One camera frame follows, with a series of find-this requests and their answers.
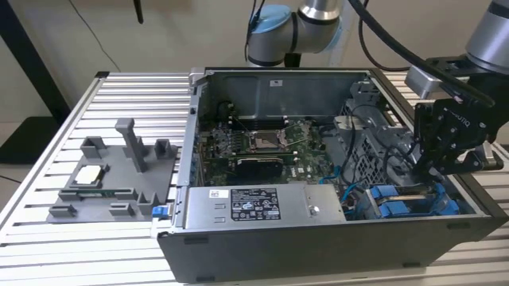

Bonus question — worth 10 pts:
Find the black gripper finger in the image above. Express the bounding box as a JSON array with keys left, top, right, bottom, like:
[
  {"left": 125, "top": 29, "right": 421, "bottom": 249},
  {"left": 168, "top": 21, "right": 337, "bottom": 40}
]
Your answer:
[
  {"left": 412, "top": 101, "right": 441, "bottom": 180},
  {"left": 436, "top": 127, "right": 485, "bottom": 176}
]

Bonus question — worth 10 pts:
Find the metal disk bay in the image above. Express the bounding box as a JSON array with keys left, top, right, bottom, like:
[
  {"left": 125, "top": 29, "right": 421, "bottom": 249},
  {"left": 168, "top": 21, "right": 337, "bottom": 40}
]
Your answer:
[{"left": 364, "top": 175, "right": 479, "bottom": 220}]

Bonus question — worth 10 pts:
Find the black RAM slot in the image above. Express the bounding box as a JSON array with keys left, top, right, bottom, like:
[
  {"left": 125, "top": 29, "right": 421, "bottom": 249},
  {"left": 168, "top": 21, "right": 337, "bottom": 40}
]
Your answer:
[{"left": 233, "top": 151, "right": 298, "bottom": 158}]

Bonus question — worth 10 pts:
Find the perforated metal drive cage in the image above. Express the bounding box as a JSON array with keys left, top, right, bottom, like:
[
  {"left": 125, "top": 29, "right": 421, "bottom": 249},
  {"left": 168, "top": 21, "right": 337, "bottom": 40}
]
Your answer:
[{"left": 333, "top": 98, "right": 417, "bottom": 187}]

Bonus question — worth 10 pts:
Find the green motherboard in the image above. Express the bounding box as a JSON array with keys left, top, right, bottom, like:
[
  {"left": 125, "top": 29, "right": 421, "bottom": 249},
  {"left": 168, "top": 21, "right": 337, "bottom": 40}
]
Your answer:
[{"left": 198, "top": 119, "right": 340, "bottom": 186}]

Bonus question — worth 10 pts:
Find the metal socket cover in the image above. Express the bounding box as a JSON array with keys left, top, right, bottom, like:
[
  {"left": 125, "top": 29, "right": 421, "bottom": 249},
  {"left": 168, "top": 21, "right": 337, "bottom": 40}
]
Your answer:
[{"left": 280, "top": 124, "right": 312, "bottom": 145}]

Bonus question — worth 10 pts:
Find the silver power supply unit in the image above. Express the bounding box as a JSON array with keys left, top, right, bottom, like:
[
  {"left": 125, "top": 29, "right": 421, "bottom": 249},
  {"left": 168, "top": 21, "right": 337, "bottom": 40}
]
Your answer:
[{"left": 182, "top": 184, "right": 347, "bottom": 230}]

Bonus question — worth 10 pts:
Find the CPU socket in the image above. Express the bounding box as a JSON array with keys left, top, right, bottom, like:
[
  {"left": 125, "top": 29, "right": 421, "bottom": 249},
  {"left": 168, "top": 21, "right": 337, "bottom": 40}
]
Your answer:
[{"left": 248, "top": 130, "right": 281, "bottom": 150}]

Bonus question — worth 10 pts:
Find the black graphics card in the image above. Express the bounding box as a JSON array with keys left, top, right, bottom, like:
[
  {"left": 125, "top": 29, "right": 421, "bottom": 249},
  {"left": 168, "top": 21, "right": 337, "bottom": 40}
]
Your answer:
[{"left": 234, "top": 157, "right": 286, "bottom": 183}]

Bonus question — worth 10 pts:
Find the thin metal locking lever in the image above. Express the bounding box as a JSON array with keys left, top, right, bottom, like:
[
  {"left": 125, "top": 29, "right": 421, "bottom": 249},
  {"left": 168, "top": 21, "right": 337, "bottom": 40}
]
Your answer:
[{"left": 233, "top": 117, "right": 253, "bottom": 132}]

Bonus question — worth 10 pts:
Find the black open PC case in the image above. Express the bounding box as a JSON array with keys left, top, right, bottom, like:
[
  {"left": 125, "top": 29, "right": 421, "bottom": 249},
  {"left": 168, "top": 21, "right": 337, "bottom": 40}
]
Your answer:
[{"left": 157, "top": 67, "right": 509, "bottom": 284}]

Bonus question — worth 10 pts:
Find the blue case latch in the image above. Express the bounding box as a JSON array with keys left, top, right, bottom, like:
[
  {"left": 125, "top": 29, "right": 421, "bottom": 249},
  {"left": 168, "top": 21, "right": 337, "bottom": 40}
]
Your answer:
[{"left": 153, "top": 205, "right": 174, "bottom": 220}]

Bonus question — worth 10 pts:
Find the gray parts rack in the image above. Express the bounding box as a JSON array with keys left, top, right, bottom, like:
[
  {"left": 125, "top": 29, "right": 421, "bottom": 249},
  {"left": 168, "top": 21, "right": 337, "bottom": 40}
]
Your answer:
[{"left": 47, "top": 117, "right": 182, "bottom": 224}]

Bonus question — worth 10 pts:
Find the silver CPU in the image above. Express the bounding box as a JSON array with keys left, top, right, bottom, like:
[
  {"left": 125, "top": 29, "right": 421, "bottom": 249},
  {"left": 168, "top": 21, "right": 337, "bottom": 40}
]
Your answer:
[{"left": 74, "top": 165, "right": 106, "bottom": 185}]

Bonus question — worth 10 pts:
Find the black monitor stand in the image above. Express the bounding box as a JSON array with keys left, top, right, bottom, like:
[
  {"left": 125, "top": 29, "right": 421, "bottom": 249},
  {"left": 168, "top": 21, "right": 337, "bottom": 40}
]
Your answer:
[{"left": 0, "top": 0, "right": 74, "bottom": 164}]

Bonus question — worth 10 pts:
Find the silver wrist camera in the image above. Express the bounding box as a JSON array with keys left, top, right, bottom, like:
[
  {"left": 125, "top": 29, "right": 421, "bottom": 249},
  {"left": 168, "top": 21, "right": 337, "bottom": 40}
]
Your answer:
[{"left": 404, "top": 65, "right": 444, "bottom": 99}]

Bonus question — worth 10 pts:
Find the long black wire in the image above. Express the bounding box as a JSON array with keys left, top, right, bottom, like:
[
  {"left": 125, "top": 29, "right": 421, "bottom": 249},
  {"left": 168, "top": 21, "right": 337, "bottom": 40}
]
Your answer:
[{"left": 341, "top": 104, "right": 379, "bottom": 184}]

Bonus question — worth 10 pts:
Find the blue wire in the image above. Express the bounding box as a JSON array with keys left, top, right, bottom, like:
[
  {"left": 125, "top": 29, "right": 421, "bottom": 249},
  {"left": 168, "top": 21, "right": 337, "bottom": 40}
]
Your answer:
[{"left": 320, "top": 174, "right": 360, "bottom": 204}]

